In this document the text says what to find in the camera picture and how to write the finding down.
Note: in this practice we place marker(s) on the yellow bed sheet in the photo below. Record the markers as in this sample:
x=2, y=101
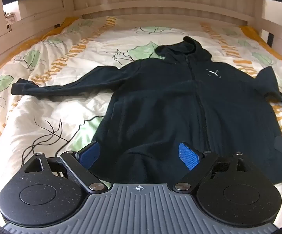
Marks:
x=254, y=31

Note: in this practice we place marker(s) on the white leaf print duvet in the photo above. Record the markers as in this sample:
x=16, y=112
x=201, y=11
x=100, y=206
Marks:
x=58, y=107

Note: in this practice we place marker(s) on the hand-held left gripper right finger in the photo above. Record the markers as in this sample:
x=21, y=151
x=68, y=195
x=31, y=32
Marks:
x=188, y=156

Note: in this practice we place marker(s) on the small shelf items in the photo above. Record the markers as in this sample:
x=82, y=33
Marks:
x=10, y=20

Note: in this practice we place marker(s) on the black hooded zip jacket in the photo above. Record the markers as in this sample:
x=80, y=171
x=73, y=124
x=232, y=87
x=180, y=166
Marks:
x=167, y=102

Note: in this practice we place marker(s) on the pale wooden bed frame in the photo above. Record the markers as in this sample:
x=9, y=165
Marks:
x=155, y=2

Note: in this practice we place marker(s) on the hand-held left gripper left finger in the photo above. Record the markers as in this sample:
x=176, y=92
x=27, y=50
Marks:
x=89, y=154

